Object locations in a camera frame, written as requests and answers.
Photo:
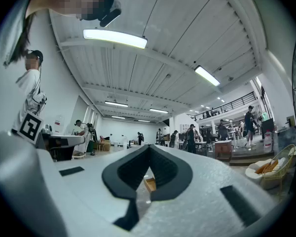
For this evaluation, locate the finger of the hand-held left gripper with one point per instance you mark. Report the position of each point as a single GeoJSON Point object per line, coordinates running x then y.
{"type": "Point", "coordinates": [66, 140]}

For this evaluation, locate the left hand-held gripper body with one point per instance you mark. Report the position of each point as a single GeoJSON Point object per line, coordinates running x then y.
{"type": "Point", "coordinates": [29, 127]}

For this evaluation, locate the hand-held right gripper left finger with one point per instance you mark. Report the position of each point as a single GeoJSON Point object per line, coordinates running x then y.
{"type": "Point", "coordinates": [93, 194]}

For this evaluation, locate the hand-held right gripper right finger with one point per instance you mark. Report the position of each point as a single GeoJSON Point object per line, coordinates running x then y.
{"type": "Point", "coordinates": [202, 201]}

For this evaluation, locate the white round base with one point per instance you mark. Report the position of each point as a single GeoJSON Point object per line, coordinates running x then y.
{"type": "Point", "coordinates": [79, 156]}

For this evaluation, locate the dark green bin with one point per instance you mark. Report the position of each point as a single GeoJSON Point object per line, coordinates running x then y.
{"type": "Point", "coordinates": [90, 146]}

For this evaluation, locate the wooden stool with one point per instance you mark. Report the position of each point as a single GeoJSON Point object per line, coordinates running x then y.
{"type": "Point", "coordinates": [101, 147]}

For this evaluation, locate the cardboard box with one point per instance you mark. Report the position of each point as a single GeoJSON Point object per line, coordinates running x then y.
{"type": "Point", "coordinates": [107, 144]}

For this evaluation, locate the light wooden white-topped cabinet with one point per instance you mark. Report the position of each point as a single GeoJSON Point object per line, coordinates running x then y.
{"type": "Point", "coordinates": [223, 149]}

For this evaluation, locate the long ceiling light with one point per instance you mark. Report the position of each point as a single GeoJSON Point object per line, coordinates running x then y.
{"type": "Point", "coordinates": [114, 38]}
{"type": "Point", "coordinates": [159, 110]}
{"type": "Point", "coordinates": [118, 117]}
{"type": "Point", "coordinates": [144, 120]}
{"type": "Point", "coordinates": [116, 104]}
{"type": "Point", "coordinates": [207, 75]}

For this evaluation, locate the white table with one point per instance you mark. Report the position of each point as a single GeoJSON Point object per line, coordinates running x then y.
{"type": "Point", "coordinates": [192, 143]}

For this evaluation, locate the dark step platform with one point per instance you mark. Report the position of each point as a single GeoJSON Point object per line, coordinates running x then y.
{"type": "Point", "coordinates": [251, 158]}

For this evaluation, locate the orange pillow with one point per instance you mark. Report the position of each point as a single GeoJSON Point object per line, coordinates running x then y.
{"type": "Point", "coordinates": [266, 167]}

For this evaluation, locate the dark wooden rack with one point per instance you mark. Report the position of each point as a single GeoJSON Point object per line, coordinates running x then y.
{"type": "Point", "coordinates": [162, 139]}

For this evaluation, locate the clear plastic jug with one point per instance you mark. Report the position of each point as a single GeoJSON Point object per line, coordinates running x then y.
{"type": "Point", "coordinates": [268, 139]}

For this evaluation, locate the black mezzanine railing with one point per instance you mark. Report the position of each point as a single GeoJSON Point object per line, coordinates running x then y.
{"type": "Point", "coordinates": [227, 105]}

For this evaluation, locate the blue gray patterned board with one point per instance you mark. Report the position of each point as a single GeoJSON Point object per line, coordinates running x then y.
{"type": "Point", "coordinates": [286, 141]}

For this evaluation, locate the person's gray shirt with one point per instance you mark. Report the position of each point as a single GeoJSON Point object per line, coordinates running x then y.
{"type": "Point", "coordinates": [12, 21]}

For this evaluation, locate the white wall notice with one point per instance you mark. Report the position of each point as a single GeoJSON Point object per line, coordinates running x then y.
{"type": "Point", "coordinates": [59, 120]}

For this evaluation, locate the black head camera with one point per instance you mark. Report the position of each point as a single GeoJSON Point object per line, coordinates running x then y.
{"type": "Point", "coordinates": [111, 16]}

